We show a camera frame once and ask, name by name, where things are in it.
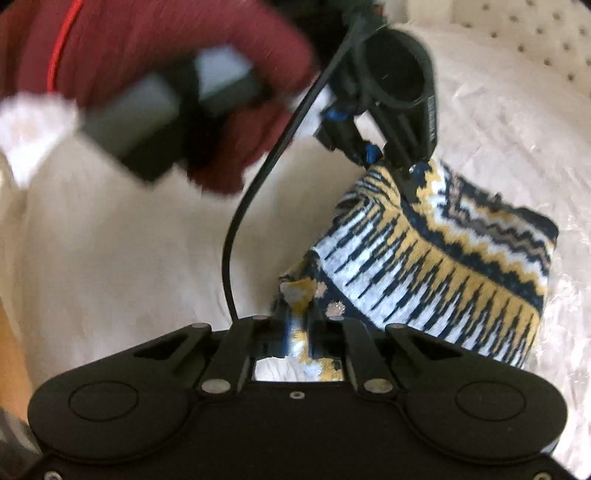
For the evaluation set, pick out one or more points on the white cloth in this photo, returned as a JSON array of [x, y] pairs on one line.
[[32, 129]]

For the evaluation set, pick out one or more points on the person's left forearm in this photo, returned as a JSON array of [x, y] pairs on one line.
[[27, 46]]

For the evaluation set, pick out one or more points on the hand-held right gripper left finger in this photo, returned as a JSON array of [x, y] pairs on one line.
[[277, 332]]

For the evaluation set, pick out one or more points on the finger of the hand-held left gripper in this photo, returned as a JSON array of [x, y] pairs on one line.
[[369, 152], [332, 134]]

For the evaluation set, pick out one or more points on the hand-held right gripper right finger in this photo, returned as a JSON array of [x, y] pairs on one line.
[[323, 337]]

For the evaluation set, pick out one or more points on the zigzag patterned knit sweater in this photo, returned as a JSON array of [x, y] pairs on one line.
[[415, 277]]

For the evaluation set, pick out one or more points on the white perforated foam pad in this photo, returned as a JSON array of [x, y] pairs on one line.
[[531, 32]]

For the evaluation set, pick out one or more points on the white floral bedspread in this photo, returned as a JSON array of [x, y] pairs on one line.
[[138, 254]]

